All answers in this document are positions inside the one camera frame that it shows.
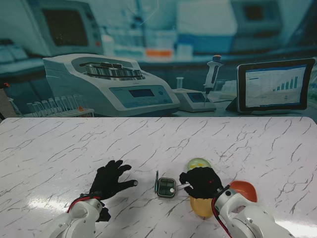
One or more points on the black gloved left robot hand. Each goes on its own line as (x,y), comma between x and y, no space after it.
(106,178)

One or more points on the yellow pill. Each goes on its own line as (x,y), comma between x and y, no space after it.
(199,164)

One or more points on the dark transparent pill box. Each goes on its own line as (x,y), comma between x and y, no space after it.
(163,188)

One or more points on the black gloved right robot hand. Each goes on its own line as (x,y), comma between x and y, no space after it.
(201,182)

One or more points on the orange dish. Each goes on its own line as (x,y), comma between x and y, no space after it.
(245,189)

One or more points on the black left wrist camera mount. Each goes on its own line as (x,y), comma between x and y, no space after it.
(104,215)

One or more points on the dark stand with red knob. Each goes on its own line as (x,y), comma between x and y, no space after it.
(5,101)

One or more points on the green round dish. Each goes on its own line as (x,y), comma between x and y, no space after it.
(198,161)

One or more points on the yellow round dish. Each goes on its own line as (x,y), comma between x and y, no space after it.
(200,208)

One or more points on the printed laboratory backdrop poster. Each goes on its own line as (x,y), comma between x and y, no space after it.
(158,49)

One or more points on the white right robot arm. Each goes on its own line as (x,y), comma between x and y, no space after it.
(247,218)

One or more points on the metal tweezers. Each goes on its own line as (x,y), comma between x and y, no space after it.
(183,185)

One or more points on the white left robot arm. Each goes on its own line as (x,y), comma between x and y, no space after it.
(74,223)

